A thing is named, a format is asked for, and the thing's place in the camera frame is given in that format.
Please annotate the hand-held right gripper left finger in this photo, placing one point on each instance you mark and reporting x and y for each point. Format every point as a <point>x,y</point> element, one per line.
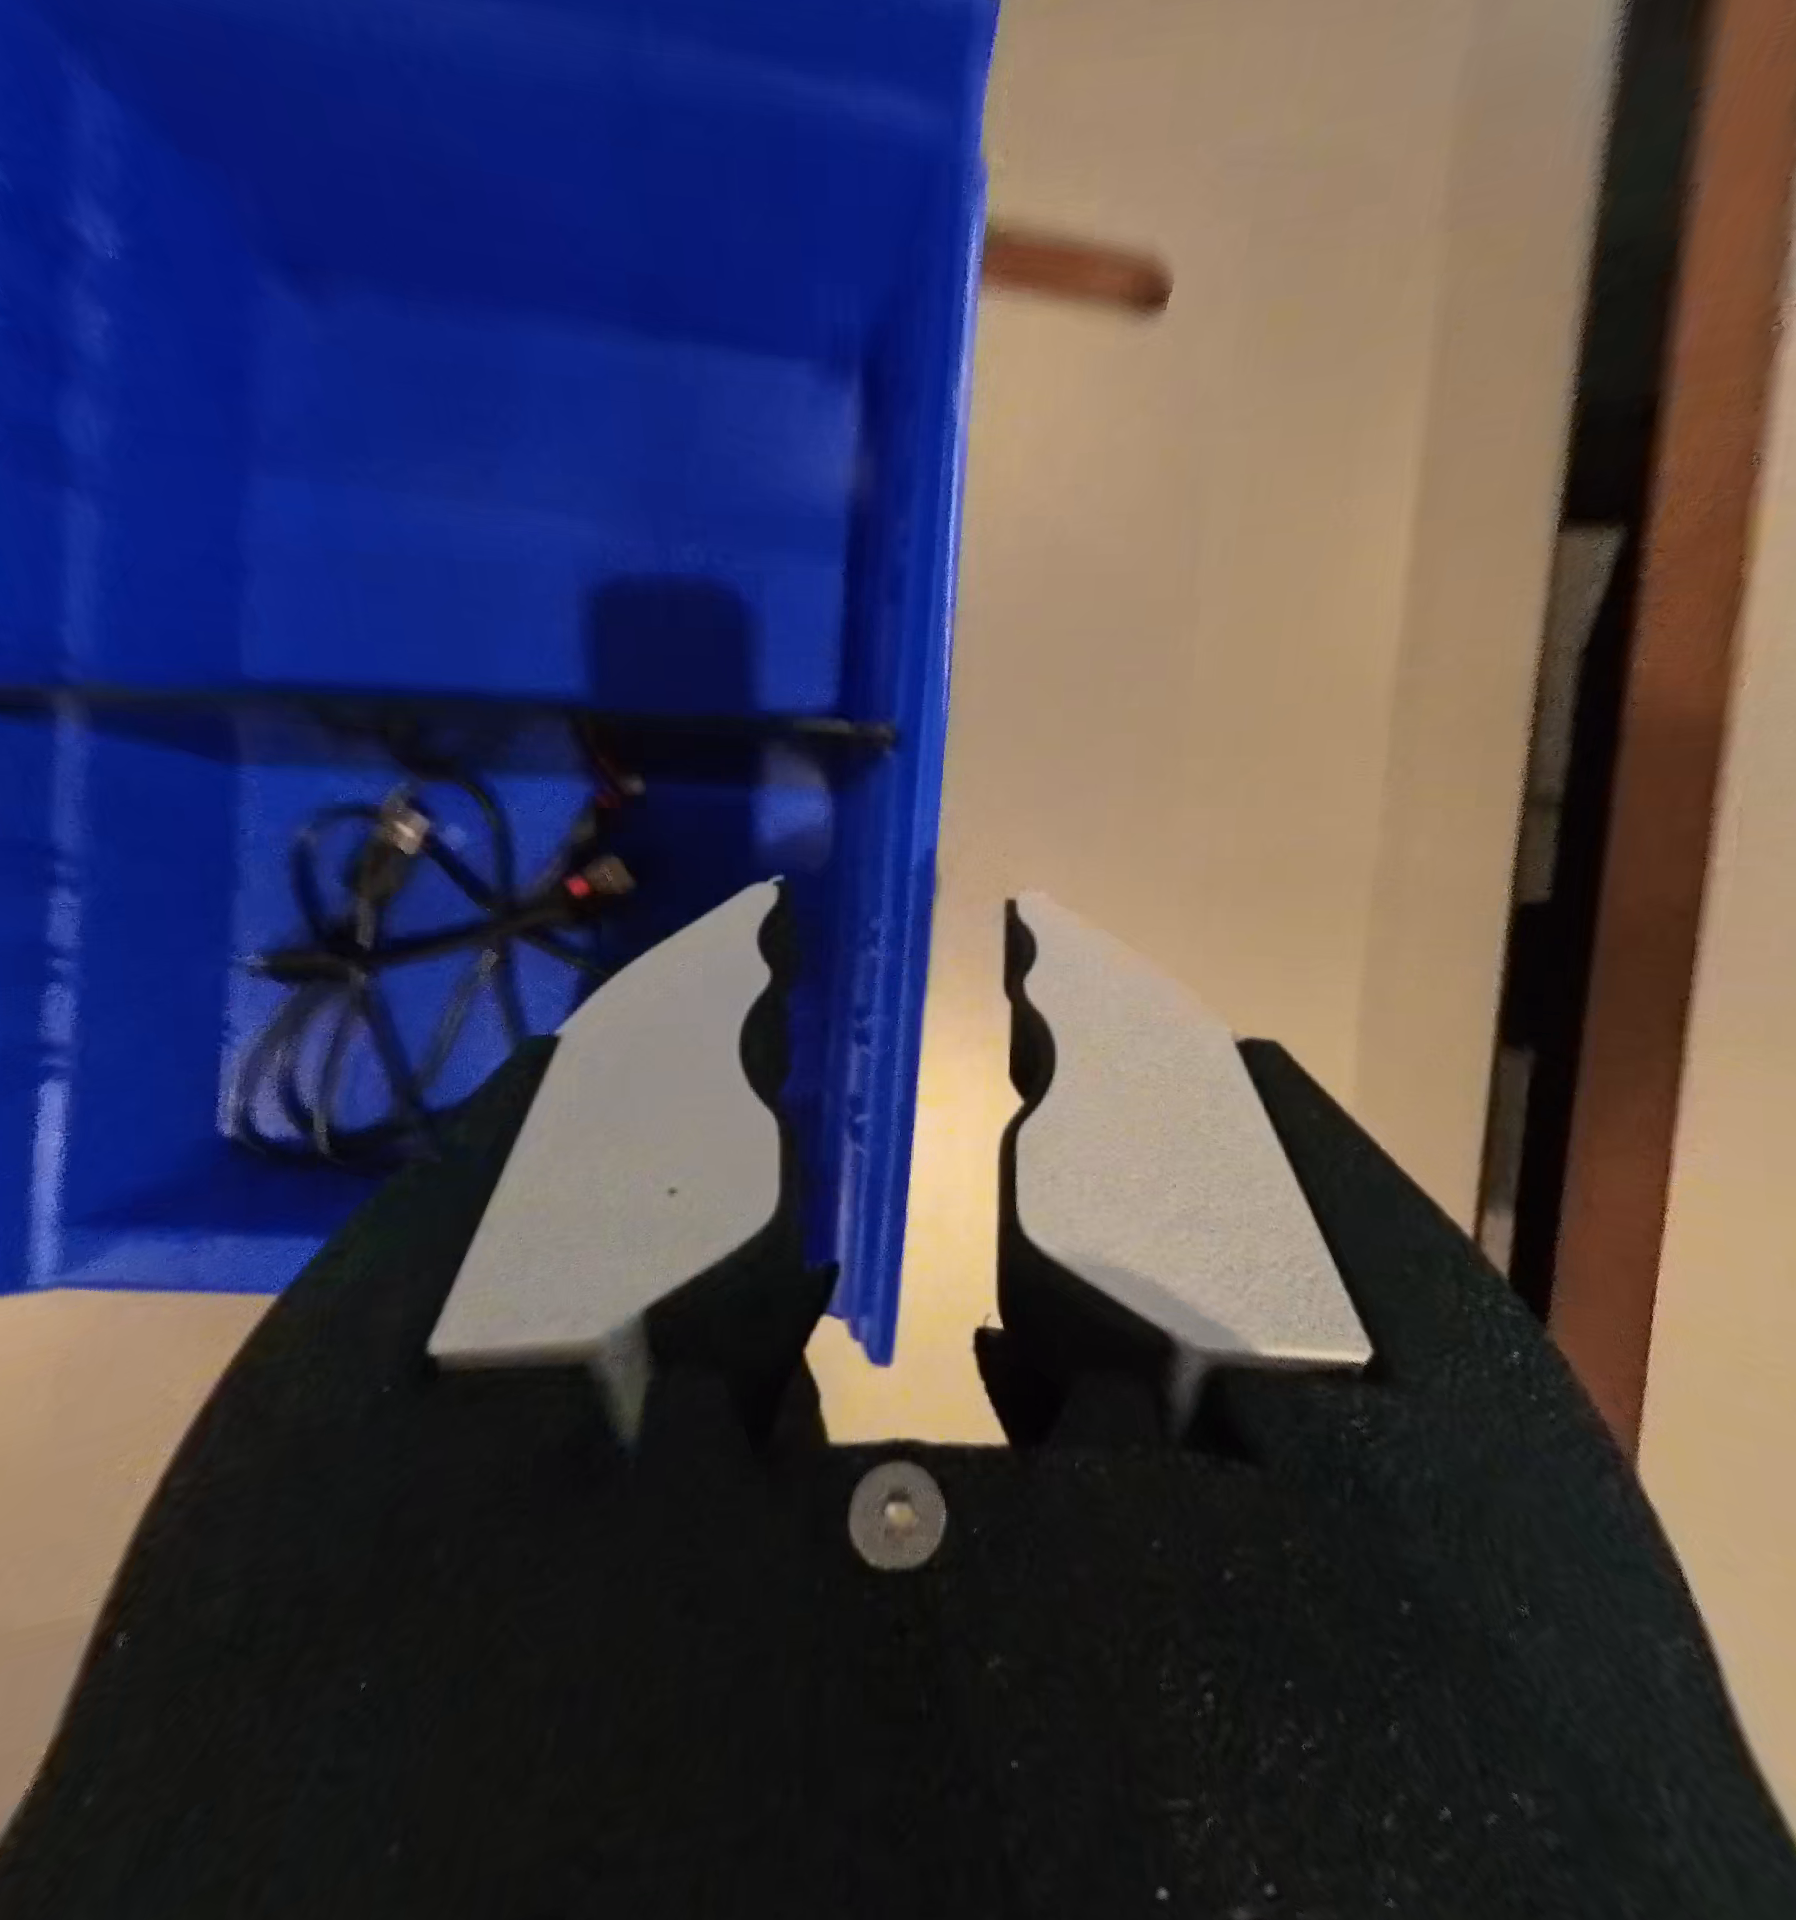
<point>598,1171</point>

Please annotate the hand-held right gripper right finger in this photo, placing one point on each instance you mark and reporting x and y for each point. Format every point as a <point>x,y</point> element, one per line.
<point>1182,1171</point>

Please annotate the blue plastic bin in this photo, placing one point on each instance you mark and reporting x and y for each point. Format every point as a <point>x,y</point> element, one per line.
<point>389,378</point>

